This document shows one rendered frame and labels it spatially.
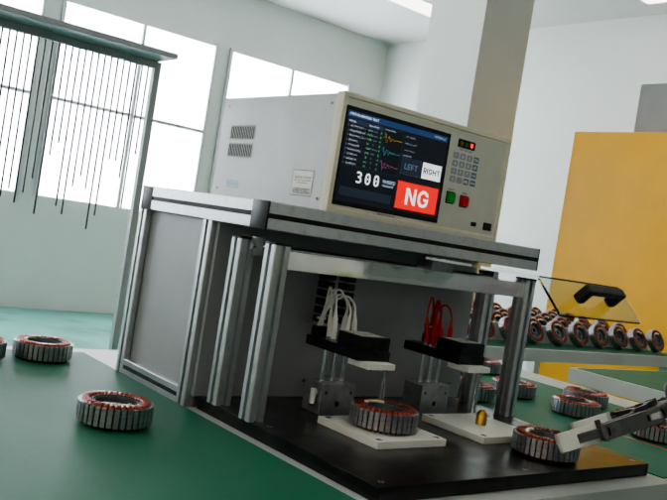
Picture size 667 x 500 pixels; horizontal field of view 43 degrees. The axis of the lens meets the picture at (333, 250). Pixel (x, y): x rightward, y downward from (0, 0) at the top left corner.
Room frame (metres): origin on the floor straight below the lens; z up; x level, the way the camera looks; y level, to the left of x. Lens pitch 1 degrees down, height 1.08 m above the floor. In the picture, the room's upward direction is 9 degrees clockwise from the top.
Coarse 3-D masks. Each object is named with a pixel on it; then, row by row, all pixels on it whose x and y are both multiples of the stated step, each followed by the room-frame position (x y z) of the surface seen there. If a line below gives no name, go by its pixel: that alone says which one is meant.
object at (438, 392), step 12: (408, 384) 1.62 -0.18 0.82; (420, 384) 1.60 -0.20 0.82; (432, 384) 1.62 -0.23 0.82; (444, 384) 1.64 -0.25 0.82; (408, 396) 1.61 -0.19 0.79; (420, 396) 1.59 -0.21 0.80; (432, 396) 1.61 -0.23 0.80; (444, 396) 1.63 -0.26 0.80; (420, 408) 1.59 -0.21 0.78; (432, 408) 1.61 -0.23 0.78; (444, 408) 1.63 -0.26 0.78
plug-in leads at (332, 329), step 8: (328, 296) 1.49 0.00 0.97; (336, 296) 1.45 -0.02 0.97; (344, 296) 1.47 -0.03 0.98; (328, 304) 1.49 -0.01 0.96; (336, 304) 1.45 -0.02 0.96; (336, 312) 1.45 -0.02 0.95; (320, 320) 1.49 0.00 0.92; (328, 320) 1.47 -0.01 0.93; (336, 320) 1.45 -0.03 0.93; (344, 320) 1.49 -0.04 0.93; (352, 320) 1.47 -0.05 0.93; (312, 328) 1.49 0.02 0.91; (320, 328) 1.48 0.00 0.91; (328, 328) 1.47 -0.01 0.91; (336, 328) 1.45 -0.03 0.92; (344, 328) 1.46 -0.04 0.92; (352, 328) 1.47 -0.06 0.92
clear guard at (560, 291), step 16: (512, 272) 1.46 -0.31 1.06; (528, 272) 1.70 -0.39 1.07; (544, 288) 1.41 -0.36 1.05; (560, 288) 1.43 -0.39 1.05; (576, 288) 1.47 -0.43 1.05; (560, 304) 1.40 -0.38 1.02; (576, 304) 1.43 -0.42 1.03; (592, 304) 1.46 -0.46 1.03; (624, 304) 1.54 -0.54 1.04; (608, 320) 1.47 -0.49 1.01; (624, 320) 1.49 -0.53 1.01
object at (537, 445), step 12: (516, 432) 1.40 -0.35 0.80; (528, 432) 1.40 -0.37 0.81; (540, 432) 1.44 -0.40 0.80; (552, 432) 1.44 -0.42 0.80; (516, 444) 1.39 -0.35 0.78; (528, 444) 1.37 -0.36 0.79; (540, 444) 1.36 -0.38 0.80; (552, 444) 1.35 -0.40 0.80; (540, 456) 1.36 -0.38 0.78; (552, 456) 1.35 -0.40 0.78; (564, 456) 1.36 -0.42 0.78; (576, 456) 1.37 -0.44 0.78
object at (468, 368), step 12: (408, 348) 1.63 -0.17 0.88; (420, 348) 1.61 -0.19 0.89; (432, 348) 1.59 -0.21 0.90; (444, 348) 1.57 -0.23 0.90; (456, 348) 1.54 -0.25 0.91; (468, 348) 1.55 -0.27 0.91; (480, 348) 1.57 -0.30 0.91; (432, 360) 1.63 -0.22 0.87; (456, 360) 1.54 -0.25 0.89; (468, 360) 1.55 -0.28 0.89; (480, 360) 1.57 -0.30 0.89; (420, 372) 1.61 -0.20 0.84; (468, 372) 1.52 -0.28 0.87; (480, 372) 1.54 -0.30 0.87
